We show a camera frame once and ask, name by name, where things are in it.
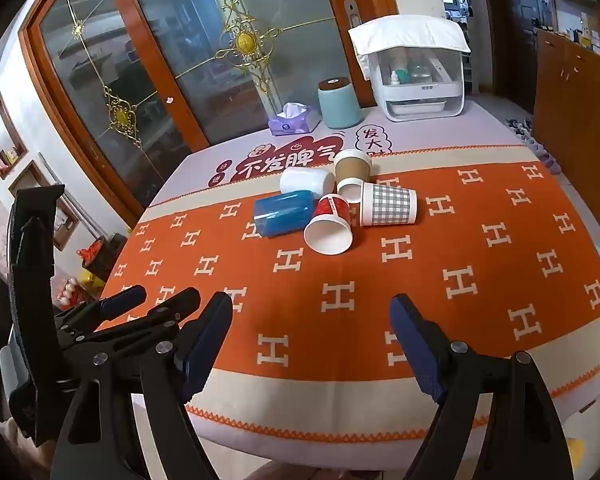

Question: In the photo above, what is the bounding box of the teal canister with brown lid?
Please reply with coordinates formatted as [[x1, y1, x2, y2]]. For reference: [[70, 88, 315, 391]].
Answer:
[[317, 78, 361, 129]]

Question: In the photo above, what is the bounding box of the white storage organizer box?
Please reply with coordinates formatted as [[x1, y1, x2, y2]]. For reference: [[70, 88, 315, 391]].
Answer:
[[365, 42, 467, 122]]

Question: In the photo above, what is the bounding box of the wooden cabinet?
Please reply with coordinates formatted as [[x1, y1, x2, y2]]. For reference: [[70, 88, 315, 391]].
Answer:
[[531, 29, 600, 188]]

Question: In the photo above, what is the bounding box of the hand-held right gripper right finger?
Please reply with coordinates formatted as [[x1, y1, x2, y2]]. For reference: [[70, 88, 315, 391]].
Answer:
[[389, 294, 567, 480]]

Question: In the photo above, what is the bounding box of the white folded towel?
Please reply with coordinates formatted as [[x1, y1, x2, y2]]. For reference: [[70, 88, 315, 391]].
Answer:
[[348, 15, 472, 57]]

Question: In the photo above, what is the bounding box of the wooden wall niche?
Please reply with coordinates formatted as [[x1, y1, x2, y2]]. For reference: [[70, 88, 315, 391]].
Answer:
[[0, 91, 29, 181]]

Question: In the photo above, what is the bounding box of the purple tissue box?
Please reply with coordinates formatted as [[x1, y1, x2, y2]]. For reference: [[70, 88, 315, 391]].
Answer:
[[268, 102, 322, 137]]

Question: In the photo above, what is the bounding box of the orange patterned tablecloth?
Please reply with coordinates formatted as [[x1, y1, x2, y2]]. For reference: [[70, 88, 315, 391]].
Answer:
[[145, 99, 600, 461], [97, 145, 600, 433]]

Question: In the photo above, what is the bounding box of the grey checked paper cup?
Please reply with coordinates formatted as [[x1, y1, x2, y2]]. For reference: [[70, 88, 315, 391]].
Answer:
[[358, 181, 418, 227]]

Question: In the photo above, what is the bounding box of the wooden glass sliding door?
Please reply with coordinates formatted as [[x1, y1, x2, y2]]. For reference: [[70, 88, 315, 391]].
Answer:
[[19, 0, 216, 233], [102, 0, 398, 153]]

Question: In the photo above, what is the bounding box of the tray of eggs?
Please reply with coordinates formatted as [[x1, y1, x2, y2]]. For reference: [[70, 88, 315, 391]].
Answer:
[[54, 275, 90, 307]]

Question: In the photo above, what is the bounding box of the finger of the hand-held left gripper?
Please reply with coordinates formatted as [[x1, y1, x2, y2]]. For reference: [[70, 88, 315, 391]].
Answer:
[[62, 287, 202, 361], [54, 284, 148, 335]]

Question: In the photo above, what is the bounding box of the red ornament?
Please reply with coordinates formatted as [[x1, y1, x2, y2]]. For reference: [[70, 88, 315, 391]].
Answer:
[[79, 240, 107, 267]]

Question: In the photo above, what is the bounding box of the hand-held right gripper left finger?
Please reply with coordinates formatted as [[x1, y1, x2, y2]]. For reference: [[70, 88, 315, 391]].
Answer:
[[60, 291, 234, 480]]

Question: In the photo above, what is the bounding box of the red paper cup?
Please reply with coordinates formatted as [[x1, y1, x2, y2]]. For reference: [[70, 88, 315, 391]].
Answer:
[[303, 193, 354, 255]]

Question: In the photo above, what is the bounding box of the blue plastic cup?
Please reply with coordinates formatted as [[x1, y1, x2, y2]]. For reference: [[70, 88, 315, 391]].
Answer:
[[253, 189, 315, 239]]

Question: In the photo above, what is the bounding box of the row of slippers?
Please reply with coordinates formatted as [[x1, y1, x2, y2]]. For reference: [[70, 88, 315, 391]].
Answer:
[[505, 116, 562, 177]]

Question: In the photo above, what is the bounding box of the shelf with bottles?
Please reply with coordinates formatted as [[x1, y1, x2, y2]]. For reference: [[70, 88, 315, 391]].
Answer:
[[502, 0, 600, 58]]

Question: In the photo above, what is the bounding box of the brown paper cup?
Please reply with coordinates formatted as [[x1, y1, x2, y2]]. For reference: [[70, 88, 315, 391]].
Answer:
[[334, 148, 372, 204]]

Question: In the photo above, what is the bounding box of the white plastic cup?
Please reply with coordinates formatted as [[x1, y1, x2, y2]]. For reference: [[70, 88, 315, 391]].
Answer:
[[279, 167, 336, 199]]

